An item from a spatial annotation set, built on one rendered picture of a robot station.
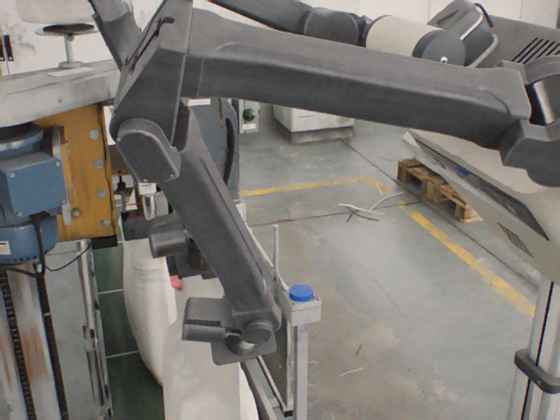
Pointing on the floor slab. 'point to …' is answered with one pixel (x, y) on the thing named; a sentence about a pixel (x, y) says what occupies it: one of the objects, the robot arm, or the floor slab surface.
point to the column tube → (35, 367)
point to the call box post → (300, 371)
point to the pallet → (436, 188)
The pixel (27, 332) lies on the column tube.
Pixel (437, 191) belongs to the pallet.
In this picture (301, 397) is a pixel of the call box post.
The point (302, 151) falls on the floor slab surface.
